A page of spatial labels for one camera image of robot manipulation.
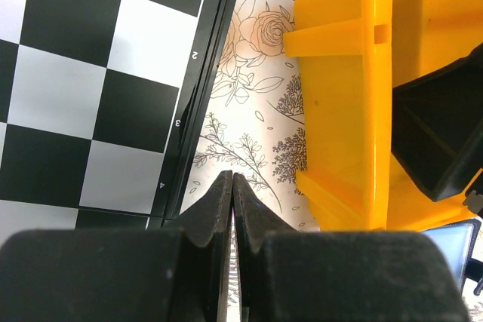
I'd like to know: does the black silver chessboard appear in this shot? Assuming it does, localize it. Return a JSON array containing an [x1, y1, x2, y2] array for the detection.
[[1, 0, 235, 237]]

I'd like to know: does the yellow plastic bin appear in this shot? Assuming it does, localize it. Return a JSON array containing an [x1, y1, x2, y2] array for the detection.
[[284, 0, 482, 231]]

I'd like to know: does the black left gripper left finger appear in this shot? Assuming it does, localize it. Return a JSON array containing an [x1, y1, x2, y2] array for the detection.
[[1, 171, 233, 321]]

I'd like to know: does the blue leather card holder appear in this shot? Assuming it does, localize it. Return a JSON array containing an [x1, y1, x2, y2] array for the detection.
[[423, 218, 482, 296]]

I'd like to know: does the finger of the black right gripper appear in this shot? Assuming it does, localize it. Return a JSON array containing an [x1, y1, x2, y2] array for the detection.
[[392, 46, 482, 201]]

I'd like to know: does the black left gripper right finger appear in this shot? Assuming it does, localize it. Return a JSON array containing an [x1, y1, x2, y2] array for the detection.
[[232, 173, 469, 321]]

